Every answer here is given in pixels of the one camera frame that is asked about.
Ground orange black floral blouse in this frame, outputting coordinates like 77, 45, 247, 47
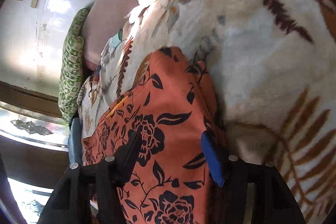
83, 47, 222, 223

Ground stained glass window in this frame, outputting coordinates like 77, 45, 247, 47
0, 102, 70, 152

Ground green checkered pillow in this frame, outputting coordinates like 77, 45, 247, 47
58, 7, 90, 123

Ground white teal small socks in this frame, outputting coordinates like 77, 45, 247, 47
101, 29, 123, 57

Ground cream leaf print blanket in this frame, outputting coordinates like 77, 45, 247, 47
78, 0, 335, 223

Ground pink quilted pillow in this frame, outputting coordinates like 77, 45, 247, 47
81, 0, 138, 71

